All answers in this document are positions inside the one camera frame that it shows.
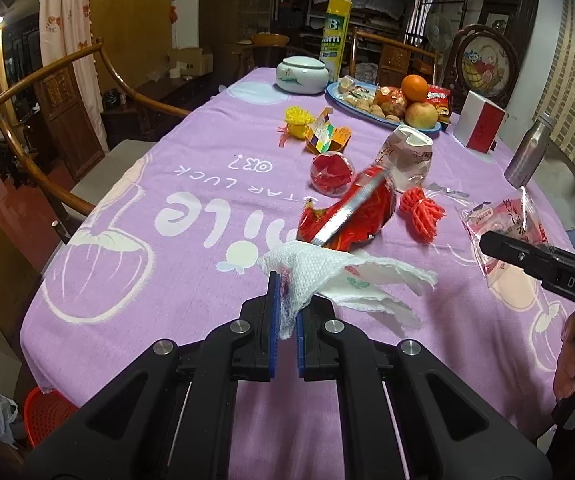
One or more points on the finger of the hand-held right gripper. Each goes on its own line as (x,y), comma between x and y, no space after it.
(512,252)

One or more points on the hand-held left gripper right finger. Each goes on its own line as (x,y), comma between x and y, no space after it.
(301,350)

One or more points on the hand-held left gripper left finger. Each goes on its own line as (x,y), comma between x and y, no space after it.
(273,330)

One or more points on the clear pink printed wrapper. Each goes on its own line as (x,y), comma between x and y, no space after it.
(507,215)

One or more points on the white paper towel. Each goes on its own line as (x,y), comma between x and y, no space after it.
(327,270)

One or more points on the printed paper cup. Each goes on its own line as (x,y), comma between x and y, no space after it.
(407,152)

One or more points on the red snack bag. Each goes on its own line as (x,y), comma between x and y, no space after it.
(362,210)

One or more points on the clear box with red paper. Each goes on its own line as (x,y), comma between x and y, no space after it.
(332,172)

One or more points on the orange cardboard box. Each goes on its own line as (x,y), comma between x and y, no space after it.
(325,140)

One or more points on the yellow knitted flower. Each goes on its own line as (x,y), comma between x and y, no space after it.
(297,120)

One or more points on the red plastic basket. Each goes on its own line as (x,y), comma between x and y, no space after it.
(47,415)

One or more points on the metal bottle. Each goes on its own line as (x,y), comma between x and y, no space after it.
(530,152)

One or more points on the white and red box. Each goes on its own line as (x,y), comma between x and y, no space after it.
(480,122)

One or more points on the apple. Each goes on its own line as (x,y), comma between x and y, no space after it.
(421,115)

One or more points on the red snack packet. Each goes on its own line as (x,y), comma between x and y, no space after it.
(440,100)

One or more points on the round framed picture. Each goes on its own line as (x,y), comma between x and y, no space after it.
(485,67)

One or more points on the orange fruit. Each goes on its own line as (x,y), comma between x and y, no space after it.
(414,88)

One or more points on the pile of walnuts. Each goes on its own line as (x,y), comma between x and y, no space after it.
(370,110)

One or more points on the carved-back wooden chair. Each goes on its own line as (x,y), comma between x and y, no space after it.
(397,55)

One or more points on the blue oval plate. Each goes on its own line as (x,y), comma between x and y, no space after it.
(337,97)

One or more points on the clear wrapped pastry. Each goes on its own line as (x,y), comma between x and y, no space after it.
(348,83)

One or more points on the electric fan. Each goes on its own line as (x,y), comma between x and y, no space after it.
(437,27)

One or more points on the dark wooden cabinet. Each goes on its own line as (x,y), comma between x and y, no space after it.
(510,10)

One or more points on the white ceramic lidded jar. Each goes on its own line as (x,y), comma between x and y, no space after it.
(301,76)

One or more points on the tall yellow green carton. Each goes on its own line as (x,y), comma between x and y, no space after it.
(335,35)

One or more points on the round wooden chair back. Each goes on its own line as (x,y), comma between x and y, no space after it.
(270,41)

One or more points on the floral curtain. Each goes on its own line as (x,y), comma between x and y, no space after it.
(67,50)

